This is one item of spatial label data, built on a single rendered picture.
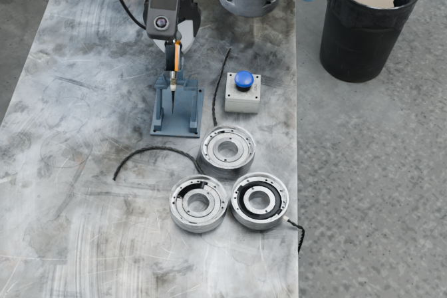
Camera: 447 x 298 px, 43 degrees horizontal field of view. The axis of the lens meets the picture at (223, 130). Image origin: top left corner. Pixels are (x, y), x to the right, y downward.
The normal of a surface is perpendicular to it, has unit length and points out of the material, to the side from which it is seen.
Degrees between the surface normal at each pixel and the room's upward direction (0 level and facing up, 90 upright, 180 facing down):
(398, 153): 0
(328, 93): 0
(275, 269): 0
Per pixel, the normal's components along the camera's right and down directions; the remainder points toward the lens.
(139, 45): 0.04, -0.59
